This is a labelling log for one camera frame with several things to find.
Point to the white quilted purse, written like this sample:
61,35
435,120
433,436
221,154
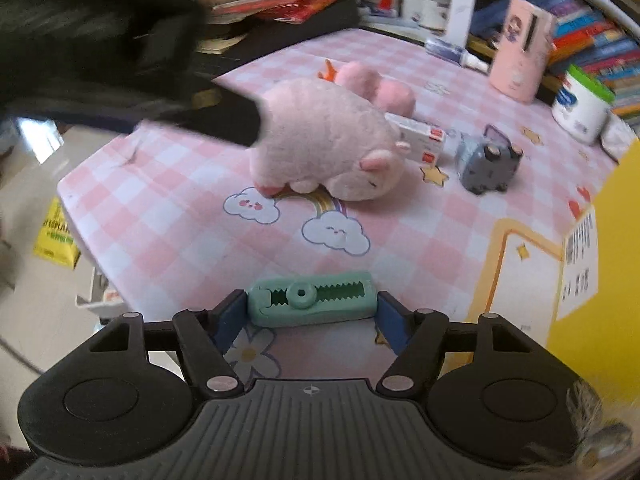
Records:
617,137

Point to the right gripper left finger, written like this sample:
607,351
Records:
204,337

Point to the small spray bottle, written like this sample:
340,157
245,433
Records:
454,54

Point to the white pen holder cups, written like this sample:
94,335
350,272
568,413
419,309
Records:
428,14

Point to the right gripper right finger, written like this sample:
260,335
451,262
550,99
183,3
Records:
416,338

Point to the yellow plastic bag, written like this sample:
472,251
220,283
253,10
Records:
55,242

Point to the row of leaning books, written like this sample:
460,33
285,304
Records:
583,36

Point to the pink heart plush toy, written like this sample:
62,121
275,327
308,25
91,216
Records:
387,94

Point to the grey toy car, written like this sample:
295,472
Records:
487,162

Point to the pink pig plush toy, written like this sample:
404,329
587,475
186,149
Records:
316,133

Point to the white red small box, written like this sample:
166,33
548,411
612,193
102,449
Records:
426,142

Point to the pink checkered tablecloth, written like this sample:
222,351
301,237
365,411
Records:
174,221

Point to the yellow cardboard box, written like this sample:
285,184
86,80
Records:
596,326

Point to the black electronic keyboard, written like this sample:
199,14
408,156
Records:
265,37

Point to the mint green utility knife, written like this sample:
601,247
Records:
312,300

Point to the red foil packets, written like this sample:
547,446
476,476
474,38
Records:
286,11

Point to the pink humidifier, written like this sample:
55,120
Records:
523,51

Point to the white jar green lid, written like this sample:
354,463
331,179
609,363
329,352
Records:
582,105

